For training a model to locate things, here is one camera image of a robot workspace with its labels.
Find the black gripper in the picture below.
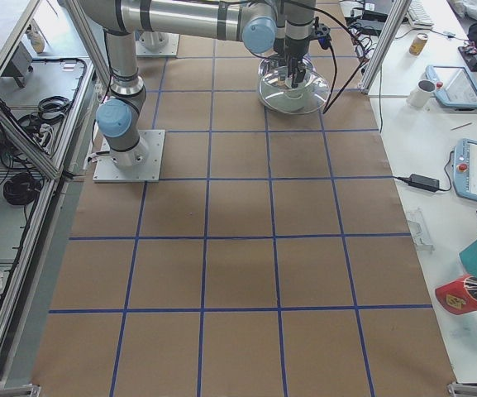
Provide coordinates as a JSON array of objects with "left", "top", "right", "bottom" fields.
[{"left": 284, "top": 24, "right": 312, "bottom": 87}]

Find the glass pot lid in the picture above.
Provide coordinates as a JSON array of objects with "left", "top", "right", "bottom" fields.
[{"left": 256, "top": 55, "right": 331, "bottom": 115}]

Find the yellow drink can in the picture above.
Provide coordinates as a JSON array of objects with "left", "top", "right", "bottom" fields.
[{"left": 408, "top": 33, "right": 428, "bottom": 56}]

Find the white mug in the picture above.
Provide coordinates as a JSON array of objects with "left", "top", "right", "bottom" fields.
[{"left": 406, "top": 79, "right": 436, "bottom": 109}]

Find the white keyboard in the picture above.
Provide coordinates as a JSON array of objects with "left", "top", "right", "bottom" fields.
[{"left": 406, "top": 0, "right": 434, "bottom": 29}]

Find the far blue teach pendant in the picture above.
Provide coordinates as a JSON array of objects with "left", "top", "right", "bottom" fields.
[{"left": 425, "top": 65, "right": 477, "bottom": 111}]

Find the black power adapter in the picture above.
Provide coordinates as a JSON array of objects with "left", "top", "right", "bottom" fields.
[{"left": 395, "top": 174, "right": 450, "bottom": 193}]

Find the clear plastic holder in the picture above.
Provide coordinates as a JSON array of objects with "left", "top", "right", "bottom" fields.
[{"left": 405, "top": 208, "right": 434, "bottom": 252}]

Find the red bottle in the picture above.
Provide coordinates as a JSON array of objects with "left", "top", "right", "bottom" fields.
[{"left": 435, "top": 274, "right": 477, "bottom": 315}]

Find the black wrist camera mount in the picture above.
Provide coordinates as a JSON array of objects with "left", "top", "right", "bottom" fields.
[{"left": 311, "top": 23, "right": 332, "bottom": 50}]

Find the aluminium frame post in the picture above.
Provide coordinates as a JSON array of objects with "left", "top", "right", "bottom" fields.
[{"left": 360, "top": 0, "right": 410, "bottom": 94}]

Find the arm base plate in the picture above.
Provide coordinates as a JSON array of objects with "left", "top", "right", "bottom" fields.
[
  {"left": 93, "top": 130, "right": 165, "bottom": 183},
  {"left": 136, "top": 31, "right": 179, "bottom": 58}
]

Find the coiled black cable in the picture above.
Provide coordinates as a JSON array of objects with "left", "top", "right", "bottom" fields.
[{"left": 2, "top": 171, "right": 43, "bottom": 208}]

